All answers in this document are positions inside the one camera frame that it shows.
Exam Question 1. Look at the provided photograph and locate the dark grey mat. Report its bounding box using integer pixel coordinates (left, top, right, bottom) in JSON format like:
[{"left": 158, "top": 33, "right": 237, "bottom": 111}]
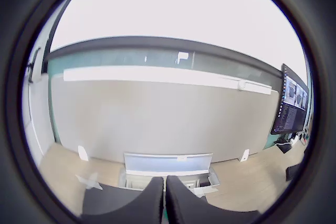
[{"left": 81, "top": 183, "right": 148, "bottom": 217}]

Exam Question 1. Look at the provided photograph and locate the white masking tape piece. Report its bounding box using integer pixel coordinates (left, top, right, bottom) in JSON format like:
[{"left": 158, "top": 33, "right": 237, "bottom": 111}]
[{"left": 75, "top": 173, "right": 103, "bottom": 190}]

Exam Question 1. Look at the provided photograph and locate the grey partition panel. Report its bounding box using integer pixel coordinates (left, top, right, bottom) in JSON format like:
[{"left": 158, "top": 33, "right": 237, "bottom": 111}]
[{"left": 50, "top": 73, "right": 280, "bottom": 164}]

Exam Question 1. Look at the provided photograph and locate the black monitor stand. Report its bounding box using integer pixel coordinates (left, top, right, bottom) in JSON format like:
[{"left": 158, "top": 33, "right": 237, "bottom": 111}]
[{"left": 274, "top": 136, "right": 293, "bottom": 154}]

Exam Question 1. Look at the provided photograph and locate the black computer monitor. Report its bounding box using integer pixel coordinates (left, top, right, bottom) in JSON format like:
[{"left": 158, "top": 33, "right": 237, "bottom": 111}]
[{"left": 270, "top": 63, "right": 310, "bottom": 136}]

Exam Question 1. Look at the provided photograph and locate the white paper sheet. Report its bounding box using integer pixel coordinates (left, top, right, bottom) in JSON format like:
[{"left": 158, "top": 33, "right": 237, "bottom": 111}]
[{"left": 177, "top": 51, "right": 190, "bottom": 65}]

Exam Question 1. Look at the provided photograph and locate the silver cable duct frame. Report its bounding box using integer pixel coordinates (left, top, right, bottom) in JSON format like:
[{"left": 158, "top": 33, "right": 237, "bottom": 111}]
[{"left": 117, "top": 166, "right": 222, "bottom": 196}]

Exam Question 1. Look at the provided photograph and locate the silver cable duct lid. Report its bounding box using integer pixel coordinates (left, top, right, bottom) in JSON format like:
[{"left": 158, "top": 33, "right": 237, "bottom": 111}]
[{"left": 123, "top": 152, "right": 214, "bottom": 176}]

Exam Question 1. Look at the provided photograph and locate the white partition rail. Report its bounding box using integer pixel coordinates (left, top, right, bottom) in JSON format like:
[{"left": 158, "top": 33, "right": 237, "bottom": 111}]
[{"left": 62, "top": 67, "right": 272, "bottom": 95}]

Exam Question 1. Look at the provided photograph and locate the green partition frame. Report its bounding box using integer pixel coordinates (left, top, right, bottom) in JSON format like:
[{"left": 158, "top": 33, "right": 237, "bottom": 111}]
[{"left": 47, "top": 57, "right": 65, "bottom": 143}]

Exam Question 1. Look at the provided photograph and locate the dark glass partition frame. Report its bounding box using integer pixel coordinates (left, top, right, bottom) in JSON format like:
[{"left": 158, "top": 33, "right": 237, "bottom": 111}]
[{"left": 47, "top": 36, "right": 286, "bottom": 78}]

